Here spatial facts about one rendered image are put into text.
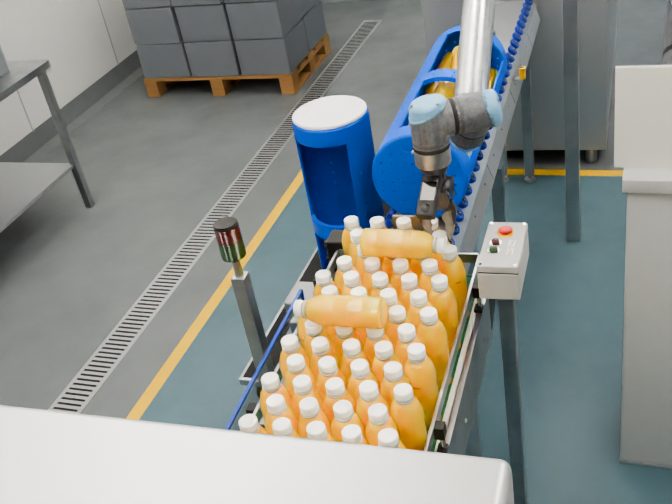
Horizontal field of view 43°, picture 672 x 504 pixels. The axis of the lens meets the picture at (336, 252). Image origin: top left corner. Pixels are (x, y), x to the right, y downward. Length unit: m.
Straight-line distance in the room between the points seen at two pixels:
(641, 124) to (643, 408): 0.97
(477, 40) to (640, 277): 0.84
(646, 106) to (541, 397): 1.34
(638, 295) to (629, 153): 0.44
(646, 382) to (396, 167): 1.04
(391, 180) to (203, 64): 3.96
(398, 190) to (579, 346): 1.29
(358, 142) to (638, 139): 1.09
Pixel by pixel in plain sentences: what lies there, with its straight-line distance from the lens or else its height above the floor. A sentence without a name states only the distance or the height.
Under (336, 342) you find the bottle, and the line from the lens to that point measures 1.97.
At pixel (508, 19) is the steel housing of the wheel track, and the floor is 0.93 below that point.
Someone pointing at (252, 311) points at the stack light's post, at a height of 0.99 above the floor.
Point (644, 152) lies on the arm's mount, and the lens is 2.46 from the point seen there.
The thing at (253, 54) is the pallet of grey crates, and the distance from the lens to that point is 6.17.
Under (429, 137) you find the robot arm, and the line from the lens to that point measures 2.06.
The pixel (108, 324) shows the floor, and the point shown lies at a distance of 4.22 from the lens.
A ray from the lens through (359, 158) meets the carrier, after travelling 3.14.
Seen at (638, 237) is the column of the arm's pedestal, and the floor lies 0.91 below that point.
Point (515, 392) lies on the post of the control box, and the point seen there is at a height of 0.62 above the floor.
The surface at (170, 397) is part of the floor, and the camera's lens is 3.66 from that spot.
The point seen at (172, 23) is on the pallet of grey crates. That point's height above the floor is 0.55.
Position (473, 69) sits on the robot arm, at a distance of 2.26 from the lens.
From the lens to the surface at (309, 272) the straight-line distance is 3.88.
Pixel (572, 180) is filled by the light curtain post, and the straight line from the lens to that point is 3.99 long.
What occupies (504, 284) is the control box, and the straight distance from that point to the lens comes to 2.13.
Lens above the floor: 2.31
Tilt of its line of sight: 33 degrees down
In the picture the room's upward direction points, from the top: 11 degrees counter-clockwise
